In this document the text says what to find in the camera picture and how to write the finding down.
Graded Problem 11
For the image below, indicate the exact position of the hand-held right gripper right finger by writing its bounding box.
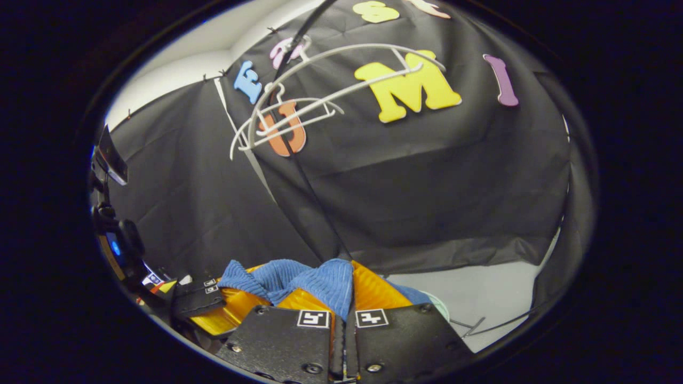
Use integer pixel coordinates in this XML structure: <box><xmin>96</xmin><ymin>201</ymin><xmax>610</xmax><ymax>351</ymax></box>
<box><xmin>344</xmin><ymin>260</ymin><xmax>475</xmax><ymax>383</ymax></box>

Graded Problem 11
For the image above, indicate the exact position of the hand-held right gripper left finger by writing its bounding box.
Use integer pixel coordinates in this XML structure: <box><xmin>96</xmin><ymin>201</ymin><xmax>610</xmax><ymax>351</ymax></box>
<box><xmin>215</xmin><ymin>288</ymin><xmax>345</xmax><ymax>383</ymax></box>

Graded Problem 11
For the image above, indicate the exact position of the blue corduroy jacket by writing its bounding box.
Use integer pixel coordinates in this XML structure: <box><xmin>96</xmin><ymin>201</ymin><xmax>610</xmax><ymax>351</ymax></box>
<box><xmin>217</xmin><ymin>258</ymin><xmax>434</xmax><ymax>323</ymax></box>

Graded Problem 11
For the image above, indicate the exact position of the white plastic clothes hanger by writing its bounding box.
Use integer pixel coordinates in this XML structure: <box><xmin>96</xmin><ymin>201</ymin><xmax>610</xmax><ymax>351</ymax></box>
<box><xmin>229</xmin><ymin>83</ymin><xmax>345</xmax><ymax>161</ymax></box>
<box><xmin>247</xmin><ymin>36</ymin><xmax>447</xmax><ymax>151</ymax></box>

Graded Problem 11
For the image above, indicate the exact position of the black clothes rack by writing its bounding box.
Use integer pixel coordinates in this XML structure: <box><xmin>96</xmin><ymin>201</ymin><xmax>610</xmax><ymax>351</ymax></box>
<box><xmin>269</xmin><ymin>0</ymin><xmax>354</xmax><ymax>263</ymax></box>

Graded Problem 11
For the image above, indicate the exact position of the black floor cable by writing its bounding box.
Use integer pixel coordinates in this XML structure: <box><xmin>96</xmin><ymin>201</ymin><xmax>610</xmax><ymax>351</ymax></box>
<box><xmin>450</xmin><ymin>314</ymin><xmax>537</xmax><ymax>338</ymax></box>

